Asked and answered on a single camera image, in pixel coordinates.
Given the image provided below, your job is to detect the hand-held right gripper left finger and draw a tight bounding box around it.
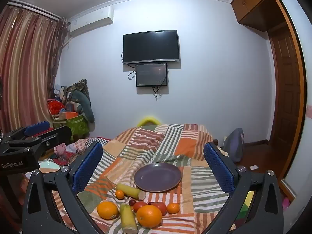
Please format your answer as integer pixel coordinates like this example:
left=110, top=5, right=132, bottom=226
left=22, top=141, right=104, bottom=234

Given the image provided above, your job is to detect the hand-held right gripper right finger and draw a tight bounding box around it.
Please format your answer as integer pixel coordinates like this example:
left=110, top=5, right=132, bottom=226
left=203, top=141, right=284, bottom=234

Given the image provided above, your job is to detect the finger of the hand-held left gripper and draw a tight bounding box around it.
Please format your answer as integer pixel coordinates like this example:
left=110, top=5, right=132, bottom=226
left=0, top=121, right=51, bottom=148
left=29, top=126, right=73, bottom=156

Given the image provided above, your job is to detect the large orange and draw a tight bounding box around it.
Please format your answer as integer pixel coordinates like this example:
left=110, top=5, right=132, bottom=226
left=136, top=205, right=163, bottom=229
left=97, top=201, right=119, bottom=220

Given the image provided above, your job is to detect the yellow-green sugarcane piece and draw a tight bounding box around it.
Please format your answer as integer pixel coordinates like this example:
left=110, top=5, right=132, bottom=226
left=116, top=183, right=146, bottom=199
left=119, top=204, right=138, bottom=234

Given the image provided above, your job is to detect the purple plate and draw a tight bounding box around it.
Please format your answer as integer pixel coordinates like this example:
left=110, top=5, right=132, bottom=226
left=134, top=162, right=182, bottom=192

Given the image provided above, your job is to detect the red tomato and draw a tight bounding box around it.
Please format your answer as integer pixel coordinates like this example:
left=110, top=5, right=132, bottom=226
left=148, top=201, right=167, bottom=216
left=133, top=201, right=148, bottom=213

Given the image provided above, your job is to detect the pink patterned cloth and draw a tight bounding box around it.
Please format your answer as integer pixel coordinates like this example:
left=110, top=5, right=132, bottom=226
left=55, top=139, right=84, bottom=163

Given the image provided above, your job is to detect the green cardboard box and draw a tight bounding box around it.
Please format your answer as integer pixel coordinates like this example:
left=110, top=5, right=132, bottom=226
left=52, top=114, right=89, bottom=137

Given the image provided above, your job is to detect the orange box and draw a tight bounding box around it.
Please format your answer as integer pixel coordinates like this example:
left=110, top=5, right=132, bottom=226
left=60, top=111, right=79, bottom=120

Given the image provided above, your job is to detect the grey bag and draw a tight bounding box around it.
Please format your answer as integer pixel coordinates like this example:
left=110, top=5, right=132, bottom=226
left=223, top=128, right=245, bottom=163

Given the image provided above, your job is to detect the red cloth bundle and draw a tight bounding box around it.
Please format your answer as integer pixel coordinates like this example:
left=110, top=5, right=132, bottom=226
left=47, top=100, right=66, bottom=115

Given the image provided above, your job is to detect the checkered cloth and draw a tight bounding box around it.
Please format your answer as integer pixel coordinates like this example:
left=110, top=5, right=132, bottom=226
left=84, top=136, right=113, bottom=147

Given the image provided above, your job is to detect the light blue bowl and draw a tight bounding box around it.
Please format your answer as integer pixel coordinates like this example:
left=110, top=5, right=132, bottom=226
left=39, top=160, right=60, bottom=173

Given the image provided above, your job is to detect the grey plush shark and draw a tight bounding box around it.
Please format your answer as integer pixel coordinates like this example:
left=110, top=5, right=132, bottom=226
left=69, top=90, right=95, bottom=123

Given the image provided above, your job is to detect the yellow-green floor mat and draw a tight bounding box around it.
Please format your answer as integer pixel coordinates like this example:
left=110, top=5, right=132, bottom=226
left=235, top=191, right=255, bottom=221

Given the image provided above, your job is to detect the patterned dark cushion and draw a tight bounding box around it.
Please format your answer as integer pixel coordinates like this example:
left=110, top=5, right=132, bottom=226
left=67, top=79, right=91, bottom=103

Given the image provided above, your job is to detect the striped patchwork blanket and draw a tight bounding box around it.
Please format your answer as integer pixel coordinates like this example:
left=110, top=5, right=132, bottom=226
left=52, top=124, right=254, bottom=234

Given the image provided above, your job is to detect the striped red curtain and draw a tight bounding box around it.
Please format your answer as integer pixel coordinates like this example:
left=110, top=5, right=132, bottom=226
left=0, top=4, right=67, bottom=137

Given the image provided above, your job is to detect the yellow-green rounded item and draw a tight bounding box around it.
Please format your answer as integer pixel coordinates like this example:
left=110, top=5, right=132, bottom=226
left=138, top=117, right=160, bottom=127

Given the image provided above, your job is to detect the brown wooden door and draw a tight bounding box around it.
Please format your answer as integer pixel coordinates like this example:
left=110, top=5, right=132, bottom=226
left=268, top=24, right=301, bottom=176

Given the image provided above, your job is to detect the white air conditioner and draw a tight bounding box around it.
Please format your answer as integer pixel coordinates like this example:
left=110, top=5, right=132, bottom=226
left=69, top=5, right=114, bottom=36

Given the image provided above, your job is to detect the wooden overhead cabinet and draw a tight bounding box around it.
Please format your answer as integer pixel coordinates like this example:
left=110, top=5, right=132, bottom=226
left=230, top=0, right=284, bottom=32

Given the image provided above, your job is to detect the black television cable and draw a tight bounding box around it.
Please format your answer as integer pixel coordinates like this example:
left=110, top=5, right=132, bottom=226
left=121, top=51, right=137, bottom=80

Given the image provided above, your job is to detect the small black wall monitor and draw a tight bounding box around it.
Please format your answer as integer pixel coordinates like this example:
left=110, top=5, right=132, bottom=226
left=136, top=63, right=168, bottom=87

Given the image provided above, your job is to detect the curtain rail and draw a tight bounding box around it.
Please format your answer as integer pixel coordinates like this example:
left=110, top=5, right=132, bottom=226
left=7, top=0, right=61, bottom=20

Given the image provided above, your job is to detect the black wall television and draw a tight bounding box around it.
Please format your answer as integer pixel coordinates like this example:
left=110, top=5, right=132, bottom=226
left=123, top=30, right=181, bottom=65

